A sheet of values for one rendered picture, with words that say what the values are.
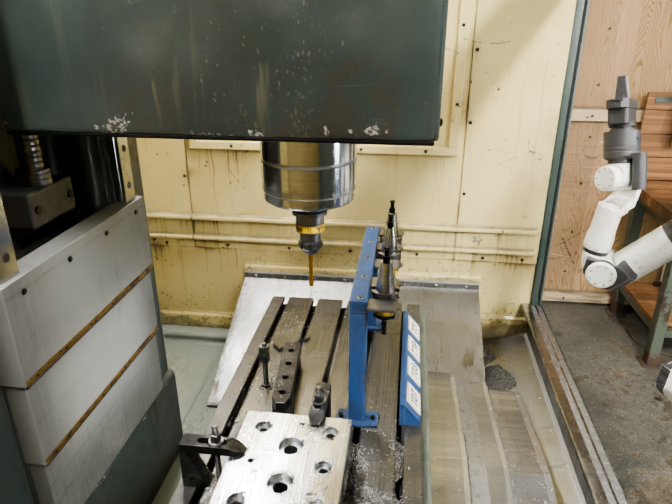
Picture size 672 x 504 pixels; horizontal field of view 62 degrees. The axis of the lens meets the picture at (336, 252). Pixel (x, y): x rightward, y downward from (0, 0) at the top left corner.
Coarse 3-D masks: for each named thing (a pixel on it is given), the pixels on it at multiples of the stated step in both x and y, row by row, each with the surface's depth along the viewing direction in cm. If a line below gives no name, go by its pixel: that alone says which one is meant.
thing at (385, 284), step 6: (384, 264) 121; (390, 264) 122; (384, 270) 122; (390, 270) 122; (378, 276) 123; (384, 276) 122; (390, 276) 122; (378, 282) 123; (384, 282) 122; (390, 282) 123; (378, 288) 123; (384, 288) 123; (390, 288) 123
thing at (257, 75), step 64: (0, 0) 77; (64, 0) 76; (128, 0) 75; (192, 0) 74; (256, 0) 73; (320, 0) 72; (384, 0) 71; (448, 0) 71; (0, 64) 81; (64, 64) 80; (128, 64) 79; (192, 64) 77; (256, 64) 76; (320, 64) 75; (384, 64) 74; (64, 128) 84; (128, 128) 82; (192, 128) 81; (256, 128) 80; (320, 128) 79; (384, 128) 77
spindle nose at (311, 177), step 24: (264, 144) 88; (288, 144) 85; (312, 144) 84; (336, 144) 86; (264, 168) 90; (288, 168) 86; (312, 168) 86; (336, 168) 87; (264, 192) 93; (288, 192) 88; (312, 192) 87; (336, 192) 89
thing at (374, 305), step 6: (372, 300) 122; (378, 300) 122; (384, 300) 122; (390, 300) 122; (366, 306) 119; (372, 306) 119; (378, 306) 119; (384, 306) 119; (390, 306) 119; (396, 306) 120; (384, 312) 118; (390, 312) 118
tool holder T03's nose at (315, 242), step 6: (300, 234) 98; (318, 234) 97; (300, 240) 98; (306, 240) 97; (312, 240) 97; (318, 240) 98; (300, 246) 98; (306, 246) 97; (312, 246) 97; (318, 246) 98; (306, 252) 99; (312, 252) 98
